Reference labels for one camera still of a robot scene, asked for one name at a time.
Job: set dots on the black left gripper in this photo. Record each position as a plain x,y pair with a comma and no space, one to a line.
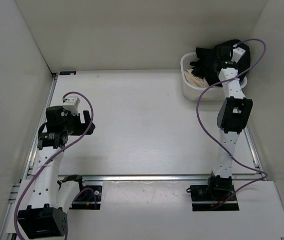
82,128

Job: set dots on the black trousers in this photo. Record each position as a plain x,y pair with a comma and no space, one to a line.
204,66

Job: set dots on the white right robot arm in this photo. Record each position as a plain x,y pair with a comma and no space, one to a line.
231,120

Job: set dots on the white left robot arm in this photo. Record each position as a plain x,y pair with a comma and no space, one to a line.
41,211

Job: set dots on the beige trousers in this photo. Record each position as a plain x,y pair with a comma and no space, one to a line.
195,80

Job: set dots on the white plastic laundry basket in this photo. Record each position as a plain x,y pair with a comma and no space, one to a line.
190,90

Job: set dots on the dark label sticker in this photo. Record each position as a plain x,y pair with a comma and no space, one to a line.
67,73

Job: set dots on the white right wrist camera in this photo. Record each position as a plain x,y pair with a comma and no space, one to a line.
237,54

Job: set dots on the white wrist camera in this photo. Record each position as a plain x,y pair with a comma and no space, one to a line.
71,104
237,54

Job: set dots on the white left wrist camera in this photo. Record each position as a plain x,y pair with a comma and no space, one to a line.
71,104

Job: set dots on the aluminium table edge rail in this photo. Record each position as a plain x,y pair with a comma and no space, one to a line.
147,178

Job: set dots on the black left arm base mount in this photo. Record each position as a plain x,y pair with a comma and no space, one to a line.
86,192

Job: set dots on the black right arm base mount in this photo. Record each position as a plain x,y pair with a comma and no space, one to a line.
203,199

